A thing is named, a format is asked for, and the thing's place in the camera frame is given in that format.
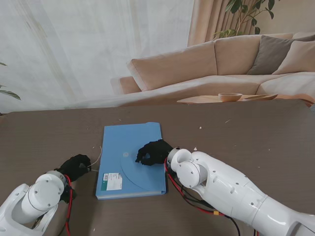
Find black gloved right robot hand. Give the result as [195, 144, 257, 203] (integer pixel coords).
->
[134, 139, 174, 167]

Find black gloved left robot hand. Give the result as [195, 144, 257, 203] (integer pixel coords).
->
[55, 154, 93, 183]

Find thin tan string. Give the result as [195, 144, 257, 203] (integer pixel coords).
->
[90, 146, 103, 172]

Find blue file folder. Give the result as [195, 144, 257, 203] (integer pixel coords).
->
[95, 121, 169, 200]

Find wooden coffee table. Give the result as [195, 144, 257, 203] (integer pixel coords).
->
[177, 94, 279, 104]

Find beige sofa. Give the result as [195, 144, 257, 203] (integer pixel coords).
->
[110, 31, 315, 106]

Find wooden bowl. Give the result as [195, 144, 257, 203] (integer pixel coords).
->
[218, 92, 244, 102]

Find dark green plant leaves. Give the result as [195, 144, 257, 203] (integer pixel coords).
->
[0, 62, 22, 101]

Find flat wooden tray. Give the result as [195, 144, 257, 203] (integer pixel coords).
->
[242, 94, 279, 101]

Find white sheer curtain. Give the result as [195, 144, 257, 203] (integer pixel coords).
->
[0, 0, 195, 114]

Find beige pleated curtain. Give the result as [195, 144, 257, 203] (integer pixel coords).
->
[187, 0, 259, 47]

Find grey-brown sofa cushion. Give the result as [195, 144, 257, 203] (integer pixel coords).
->
[246, 35, 295, 76]

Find tall green leafy plant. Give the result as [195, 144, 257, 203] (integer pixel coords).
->
[213, 0, 283, 41]

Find beige sofa cushion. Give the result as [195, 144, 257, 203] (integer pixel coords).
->
[272, 40, 315, 76]

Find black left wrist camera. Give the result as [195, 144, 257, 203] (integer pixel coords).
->
[61, 186, 77, 204]

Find red left arm cable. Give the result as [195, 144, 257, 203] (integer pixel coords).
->
[64, 175, 74, 236]

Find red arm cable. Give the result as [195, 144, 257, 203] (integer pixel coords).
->
[64, 175, 74, 236]
[164, 158, 241, 236]

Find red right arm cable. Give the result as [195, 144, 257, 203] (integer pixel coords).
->
[164, 158, 241, 236]

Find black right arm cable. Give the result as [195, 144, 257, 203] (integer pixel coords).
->
[169, 172, 259, 236]

